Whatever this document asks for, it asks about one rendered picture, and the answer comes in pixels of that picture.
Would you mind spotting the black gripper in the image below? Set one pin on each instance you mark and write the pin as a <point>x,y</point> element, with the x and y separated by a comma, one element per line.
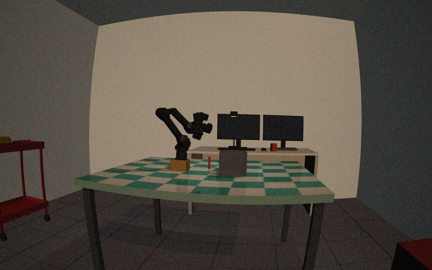
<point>196,136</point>

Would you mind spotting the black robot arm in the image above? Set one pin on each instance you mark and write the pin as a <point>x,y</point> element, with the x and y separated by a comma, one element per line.
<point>190,127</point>

